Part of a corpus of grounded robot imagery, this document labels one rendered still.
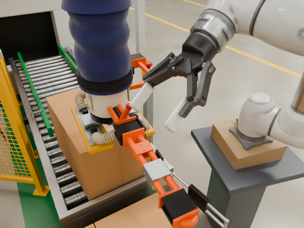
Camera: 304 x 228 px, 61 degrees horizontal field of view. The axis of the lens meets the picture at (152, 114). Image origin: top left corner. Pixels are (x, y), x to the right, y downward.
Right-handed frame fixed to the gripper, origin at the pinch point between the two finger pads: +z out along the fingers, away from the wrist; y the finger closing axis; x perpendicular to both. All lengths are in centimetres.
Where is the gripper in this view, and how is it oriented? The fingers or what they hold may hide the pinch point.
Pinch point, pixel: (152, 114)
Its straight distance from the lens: 57.5
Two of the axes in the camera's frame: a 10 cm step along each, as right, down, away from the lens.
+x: 5.7, 5.1, 6.4
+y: 5.7, 3.2, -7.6
